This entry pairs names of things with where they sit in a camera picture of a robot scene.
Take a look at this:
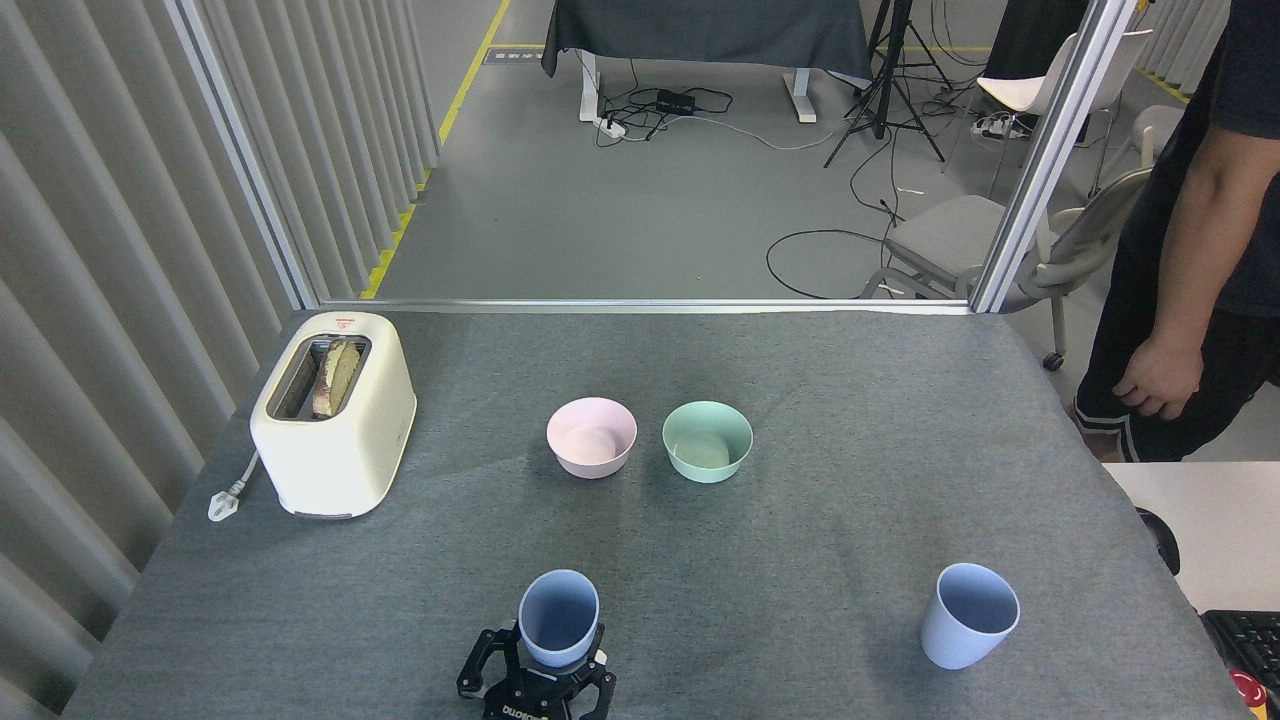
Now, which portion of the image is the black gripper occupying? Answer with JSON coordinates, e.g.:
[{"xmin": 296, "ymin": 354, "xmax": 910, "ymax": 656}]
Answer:
[{"xmin": 457, "ymin": 622, "xmax": 617, "ymax": 720}]

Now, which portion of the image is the blue plastic cup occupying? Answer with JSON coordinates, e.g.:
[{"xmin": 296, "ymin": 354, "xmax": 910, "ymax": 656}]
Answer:
[
  {"xmin": 517, "ymin": 569, "xmax": 602, "ymax": 669},
  {"xmin": 920, "ymin": 562, "xmax": 1022, "ymax": 671}
]

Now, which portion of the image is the person's right hand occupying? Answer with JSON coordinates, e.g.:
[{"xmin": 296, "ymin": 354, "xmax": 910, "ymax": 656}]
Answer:
[{"xmin": 1112, "ymin": 335, "xmax": 1204, "ymax": 421}]

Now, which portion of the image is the pink bowl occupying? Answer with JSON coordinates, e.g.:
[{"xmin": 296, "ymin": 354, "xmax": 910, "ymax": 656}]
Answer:
[{"xmin": 546, "ymin": 397, "xmax": 638, "ymax": 480}]

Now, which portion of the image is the green bowl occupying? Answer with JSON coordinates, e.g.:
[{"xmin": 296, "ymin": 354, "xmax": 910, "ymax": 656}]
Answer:
[{"xmin": 662, "ymin": 401, "xmax": 754, "ymax": 485}]

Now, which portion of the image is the cream white toaster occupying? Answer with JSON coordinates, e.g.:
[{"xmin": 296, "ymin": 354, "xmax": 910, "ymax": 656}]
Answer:
[{"xmin": 249, "ymin": 311, "xmax": 418, "ymax": 520}]

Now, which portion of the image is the toasted bread slice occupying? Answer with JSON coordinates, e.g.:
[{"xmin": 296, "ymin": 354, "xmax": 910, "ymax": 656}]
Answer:
[{"xmin": 311, "ymin": 339, "xmax": 362, "ymax": 419}]

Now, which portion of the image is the white office chair grey seat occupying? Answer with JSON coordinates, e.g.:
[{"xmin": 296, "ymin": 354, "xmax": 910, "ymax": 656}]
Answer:
[
  {"xmin": 1133, "ymin": 103, "xmax": 1187, "ymax": 173},
  {"xmin": 862, "ymin": 165, "xmax": 1157, "ymax": 373}
]

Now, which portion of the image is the black round object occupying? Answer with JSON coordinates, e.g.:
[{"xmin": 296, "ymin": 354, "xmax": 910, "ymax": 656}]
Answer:
[{"xmin": 1136, "ymin": 507, "xmax": 1182, "ymax": 577}]

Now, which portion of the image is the table with dark cloth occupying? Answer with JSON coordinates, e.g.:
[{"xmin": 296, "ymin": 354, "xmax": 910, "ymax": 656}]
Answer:
[{"xmin": 541, "ymin": 0, "xmax": 873, "ymax": 124}]

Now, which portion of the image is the white side table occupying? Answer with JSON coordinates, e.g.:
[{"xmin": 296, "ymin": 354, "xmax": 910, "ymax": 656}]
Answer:
[{"xmin": 1102, "ymin": 461, "xmax": 1280, "ymax": 613}]

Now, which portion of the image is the red round object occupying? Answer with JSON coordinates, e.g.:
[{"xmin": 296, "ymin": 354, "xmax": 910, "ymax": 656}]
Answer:
[{"xmin": 1228, "ymin": 668, "xmax": 1269, "ymax": 713}]

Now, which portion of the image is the black keyboard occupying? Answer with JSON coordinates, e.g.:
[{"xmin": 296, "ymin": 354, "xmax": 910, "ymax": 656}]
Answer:
[{"xmin": 1202, "ymin": 609, "xmax": 1280, "ymax": 691}]

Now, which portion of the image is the black tripod stand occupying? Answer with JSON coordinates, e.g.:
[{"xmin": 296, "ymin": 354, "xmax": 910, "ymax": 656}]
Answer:
[{"xmin": 823, "ymin": 0, "xmax": 947, "ymax": 169}]

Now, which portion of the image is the white plastic chair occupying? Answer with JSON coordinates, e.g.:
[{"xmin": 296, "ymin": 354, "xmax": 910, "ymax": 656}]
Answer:
[{"xmin": 942, "ymin": 30, "xmax": 1154, "ymax": 198}]

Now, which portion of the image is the black panel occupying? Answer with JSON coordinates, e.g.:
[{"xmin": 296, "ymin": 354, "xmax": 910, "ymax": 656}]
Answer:
[{"xmin": 985, "ymin": 0, "xmax": 1091, "ymax": 81}]

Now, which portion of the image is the person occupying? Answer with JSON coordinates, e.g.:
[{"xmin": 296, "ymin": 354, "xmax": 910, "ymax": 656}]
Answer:
[{"xmin": 1065, "ymin": 0, "xmax": 1280, "ymax": 463}]

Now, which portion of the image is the white power cord with plug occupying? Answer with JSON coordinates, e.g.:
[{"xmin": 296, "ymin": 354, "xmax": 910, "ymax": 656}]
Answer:
[{"xmin": 207, "ymin": 450, "xmax": 263, "ymax": 524}]

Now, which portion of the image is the silver horizontal frame rail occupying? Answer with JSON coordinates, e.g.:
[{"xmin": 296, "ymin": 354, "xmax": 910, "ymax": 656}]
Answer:
[{"xmin": 318, "ymin": 297, "xmax": 976, "ymax": 316}]

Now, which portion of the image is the black floor cable loop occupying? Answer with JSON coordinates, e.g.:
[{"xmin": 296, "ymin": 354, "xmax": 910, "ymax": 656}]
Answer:
[{"xmin": 766, "ymin": 229, "xmax": 896, "ymax": 299}]

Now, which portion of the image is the silver frame post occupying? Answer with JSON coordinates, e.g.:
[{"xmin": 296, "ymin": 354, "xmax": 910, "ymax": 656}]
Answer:
[
  {"xmin": 968, "ymin": 0, "xmax": 1141, "ymax": 314},
  {"xmin": 163, "ymin": 0, "xmax": 321, "ymax": 311}
]

